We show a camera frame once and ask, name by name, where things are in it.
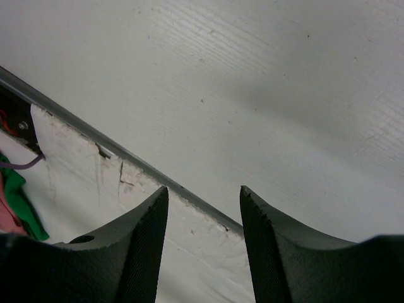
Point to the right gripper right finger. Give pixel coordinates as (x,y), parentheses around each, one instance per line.
(292,262)

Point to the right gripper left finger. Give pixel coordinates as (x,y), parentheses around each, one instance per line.
(118,262)

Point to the pink folded cloth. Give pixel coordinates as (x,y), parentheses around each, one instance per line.
(10,223)

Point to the green cloth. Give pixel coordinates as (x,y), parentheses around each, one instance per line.
(21,205)

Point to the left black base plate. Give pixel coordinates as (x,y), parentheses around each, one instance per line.
(16,119)

